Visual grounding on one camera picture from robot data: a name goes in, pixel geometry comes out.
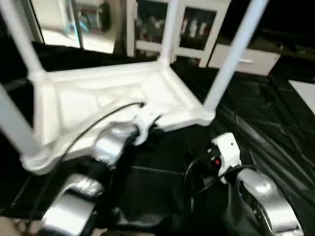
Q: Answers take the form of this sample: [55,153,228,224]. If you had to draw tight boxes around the white plastic table top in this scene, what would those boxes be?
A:
[22,61,217,176]

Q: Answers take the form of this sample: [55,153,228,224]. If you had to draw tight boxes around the white plastic table leg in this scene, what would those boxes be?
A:
[0,0,48,82]
[203,0,270,117]
[0,84,43,164]
[157,0,181,70]

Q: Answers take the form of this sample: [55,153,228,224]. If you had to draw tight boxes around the black work mat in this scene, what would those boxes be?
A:
[0,42,315,236]

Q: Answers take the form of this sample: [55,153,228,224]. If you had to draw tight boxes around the white drawer unit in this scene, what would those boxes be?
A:
[209,44,282,77]

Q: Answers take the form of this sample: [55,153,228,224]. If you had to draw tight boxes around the white glass-door cabinet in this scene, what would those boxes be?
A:
[126,0,232,67]

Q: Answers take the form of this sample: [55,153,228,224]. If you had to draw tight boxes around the blue grey floor appliance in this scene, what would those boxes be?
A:
[74,2,112,35]

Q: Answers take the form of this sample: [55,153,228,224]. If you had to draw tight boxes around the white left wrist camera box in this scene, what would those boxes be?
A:
[132,111,163,146]

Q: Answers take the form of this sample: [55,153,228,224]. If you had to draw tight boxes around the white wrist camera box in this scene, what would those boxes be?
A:
[210,132,243,178]
[132,111,163,146]

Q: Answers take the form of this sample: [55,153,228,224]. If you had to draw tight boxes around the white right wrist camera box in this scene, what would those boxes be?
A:
[210,132,243,178]

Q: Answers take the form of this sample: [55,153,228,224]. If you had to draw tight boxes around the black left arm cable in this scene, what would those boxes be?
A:
[30,102,146,218]

